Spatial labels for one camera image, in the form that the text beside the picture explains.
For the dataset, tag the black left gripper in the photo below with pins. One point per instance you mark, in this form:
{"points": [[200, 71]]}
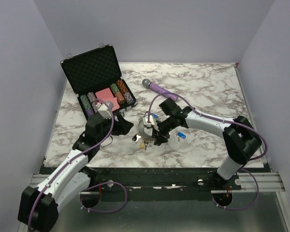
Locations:
{"points": [[123, 126]]}

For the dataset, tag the purple glitter microphone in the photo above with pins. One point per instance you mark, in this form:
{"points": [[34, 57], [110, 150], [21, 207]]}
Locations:
{"points": [[158, 89]]}

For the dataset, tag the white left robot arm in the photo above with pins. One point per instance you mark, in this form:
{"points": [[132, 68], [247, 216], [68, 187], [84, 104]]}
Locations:
{"points": [[40, 206]]}

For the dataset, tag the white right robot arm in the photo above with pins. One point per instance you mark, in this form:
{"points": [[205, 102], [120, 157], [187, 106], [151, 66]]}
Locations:
{"points": [[241, 141]]}

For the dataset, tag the round metal key ring disc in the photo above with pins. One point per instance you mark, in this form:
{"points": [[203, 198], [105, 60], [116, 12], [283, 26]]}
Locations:
{"points": [[143, 133]]}

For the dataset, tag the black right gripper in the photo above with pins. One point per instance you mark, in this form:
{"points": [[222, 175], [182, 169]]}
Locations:
{"points": [[163, 139]]}

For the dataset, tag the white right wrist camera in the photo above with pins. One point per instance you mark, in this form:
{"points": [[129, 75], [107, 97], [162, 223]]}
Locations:
{"points": [[150, 122]]}

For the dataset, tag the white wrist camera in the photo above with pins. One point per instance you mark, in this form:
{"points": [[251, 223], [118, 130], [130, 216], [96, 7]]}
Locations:
{"points": [[150, 122], [105, 109]]}

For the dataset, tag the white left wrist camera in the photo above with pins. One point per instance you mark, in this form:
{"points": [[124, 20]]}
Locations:
{"points": [[105, 109]]}

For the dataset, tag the black poker chip case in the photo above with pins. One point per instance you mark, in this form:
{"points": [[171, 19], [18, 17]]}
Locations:
{"points": [[93, 71]]}

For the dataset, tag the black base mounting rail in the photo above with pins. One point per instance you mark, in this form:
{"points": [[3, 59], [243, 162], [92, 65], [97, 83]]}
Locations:
{"points": [[154, 184]]}

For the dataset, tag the red playing card deck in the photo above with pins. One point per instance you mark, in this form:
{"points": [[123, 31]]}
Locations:
{"points": [[107, 96]]}

